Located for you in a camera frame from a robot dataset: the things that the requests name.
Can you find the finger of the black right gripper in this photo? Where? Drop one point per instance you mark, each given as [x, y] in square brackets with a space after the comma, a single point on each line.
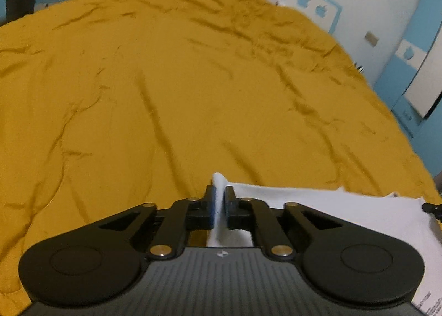
[435, 210]

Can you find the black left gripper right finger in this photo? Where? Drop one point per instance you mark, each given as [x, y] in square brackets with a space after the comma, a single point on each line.
[346, 263]

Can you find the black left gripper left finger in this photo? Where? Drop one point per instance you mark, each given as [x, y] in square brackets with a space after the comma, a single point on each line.
[104, 259]

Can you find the white small t-shirt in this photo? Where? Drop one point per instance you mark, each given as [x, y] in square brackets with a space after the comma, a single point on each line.
[397, 216]

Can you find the blue white wardrobe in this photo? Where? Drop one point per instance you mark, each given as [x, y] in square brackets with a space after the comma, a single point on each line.
[410, 84]

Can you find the mustard yellow bedspread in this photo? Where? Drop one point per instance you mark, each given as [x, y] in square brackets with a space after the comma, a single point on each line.
[106, 104]

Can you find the beige wall switch plate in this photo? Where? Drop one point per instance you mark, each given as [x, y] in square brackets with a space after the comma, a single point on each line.
[371, 38]

